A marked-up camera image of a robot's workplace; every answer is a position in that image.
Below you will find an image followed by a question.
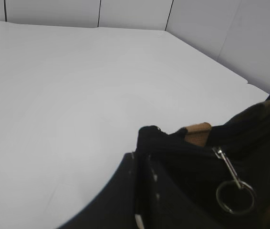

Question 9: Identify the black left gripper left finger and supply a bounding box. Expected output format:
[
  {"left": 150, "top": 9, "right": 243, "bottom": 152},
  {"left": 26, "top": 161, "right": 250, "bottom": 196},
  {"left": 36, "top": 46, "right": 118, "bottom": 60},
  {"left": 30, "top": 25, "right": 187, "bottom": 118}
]
[{"left": 59, "top": 152, "right": 138, "bottom": 229}]

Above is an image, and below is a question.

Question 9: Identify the silver zipper pull with ring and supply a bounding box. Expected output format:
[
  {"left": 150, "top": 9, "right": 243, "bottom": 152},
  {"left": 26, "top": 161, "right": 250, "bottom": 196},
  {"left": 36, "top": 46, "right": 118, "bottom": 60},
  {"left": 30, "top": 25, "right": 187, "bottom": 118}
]
[{"left": 212, "top": 146, "right": 256, "bottom": 215}]

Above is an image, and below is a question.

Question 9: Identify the black canvas tote bag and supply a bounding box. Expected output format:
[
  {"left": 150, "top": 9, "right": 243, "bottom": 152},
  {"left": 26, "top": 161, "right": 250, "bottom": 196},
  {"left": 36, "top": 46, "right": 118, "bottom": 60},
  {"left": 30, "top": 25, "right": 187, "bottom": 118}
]
[{"left": 136, "top": 95, "right": 270, "bottom": 229}]

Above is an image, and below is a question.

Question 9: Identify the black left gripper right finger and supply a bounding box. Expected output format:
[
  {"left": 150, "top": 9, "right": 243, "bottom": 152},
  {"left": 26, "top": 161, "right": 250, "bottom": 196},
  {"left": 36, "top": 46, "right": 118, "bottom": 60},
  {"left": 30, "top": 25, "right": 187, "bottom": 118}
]
[{"left": 139, "top": 156, "right": 221, "bottom": 229}]

